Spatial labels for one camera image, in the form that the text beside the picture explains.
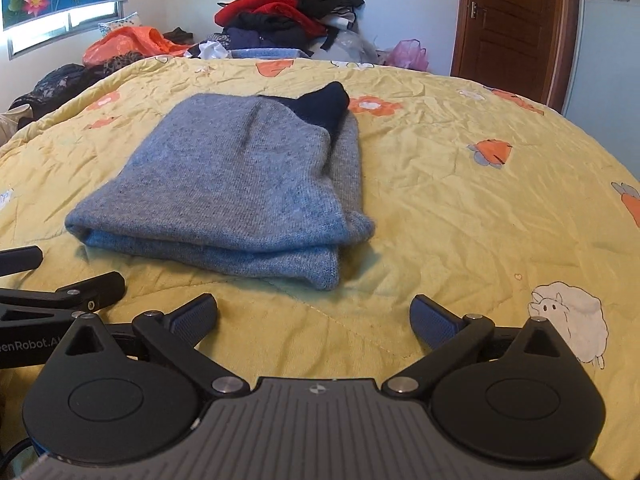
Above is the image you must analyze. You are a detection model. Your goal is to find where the dark floral garment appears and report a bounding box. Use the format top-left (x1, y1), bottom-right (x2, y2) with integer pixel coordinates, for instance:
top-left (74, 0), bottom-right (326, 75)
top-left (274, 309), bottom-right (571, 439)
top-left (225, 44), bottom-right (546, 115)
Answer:
top-left (9, 64), bottom-right (104, 120)

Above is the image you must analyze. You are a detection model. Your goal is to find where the pink plastic bag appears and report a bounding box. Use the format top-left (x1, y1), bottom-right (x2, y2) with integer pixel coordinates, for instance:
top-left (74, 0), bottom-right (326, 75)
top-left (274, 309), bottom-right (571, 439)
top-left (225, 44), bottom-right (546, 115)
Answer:
top-left (384, 39), bottom-right (428, 72)

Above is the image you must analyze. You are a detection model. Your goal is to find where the orange plastic bag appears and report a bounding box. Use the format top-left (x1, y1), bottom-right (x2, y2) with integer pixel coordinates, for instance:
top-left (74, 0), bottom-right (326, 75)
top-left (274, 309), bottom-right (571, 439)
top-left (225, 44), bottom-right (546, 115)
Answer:
top-left (82, 26), bottom-right (191, 66)

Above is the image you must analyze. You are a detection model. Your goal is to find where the grey and navy knit sweater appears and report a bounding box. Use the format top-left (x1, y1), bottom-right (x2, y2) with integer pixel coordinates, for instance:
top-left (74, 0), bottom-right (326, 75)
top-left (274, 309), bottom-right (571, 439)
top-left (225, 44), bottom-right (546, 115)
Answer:
top-left (65, 81), bottom-right (375, 290)

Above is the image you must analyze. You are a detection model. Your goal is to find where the pile of dark and red clothes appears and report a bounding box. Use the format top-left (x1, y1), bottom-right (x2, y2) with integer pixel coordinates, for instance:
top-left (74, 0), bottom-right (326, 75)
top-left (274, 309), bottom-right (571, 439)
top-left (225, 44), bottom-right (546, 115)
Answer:
top-left (214, 0), bottom-right (364, 51)

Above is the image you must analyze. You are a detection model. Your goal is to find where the clear plastic bag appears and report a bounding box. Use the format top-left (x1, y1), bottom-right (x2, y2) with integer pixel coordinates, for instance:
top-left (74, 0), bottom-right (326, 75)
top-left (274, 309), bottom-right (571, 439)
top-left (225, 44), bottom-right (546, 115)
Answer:
top-left (307, 29), bottom-right (378, 64)

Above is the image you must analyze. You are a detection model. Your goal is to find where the brown wooden door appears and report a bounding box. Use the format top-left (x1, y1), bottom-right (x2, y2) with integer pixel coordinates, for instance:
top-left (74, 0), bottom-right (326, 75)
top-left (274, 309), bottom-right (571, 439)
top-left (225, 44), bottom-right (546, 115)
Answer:
top-left (451, 0), bottom-right (579, 112)

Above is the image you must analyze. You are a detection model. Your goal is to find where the yellow patterned bed quilt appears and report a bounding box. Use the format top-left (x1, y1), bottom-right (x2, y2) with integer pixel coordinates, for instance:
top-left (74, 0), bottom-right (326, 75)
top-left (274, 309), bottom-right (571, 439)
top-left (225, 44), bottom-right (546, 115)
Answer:
top-left (1, 56), bottom-right (639, 479)

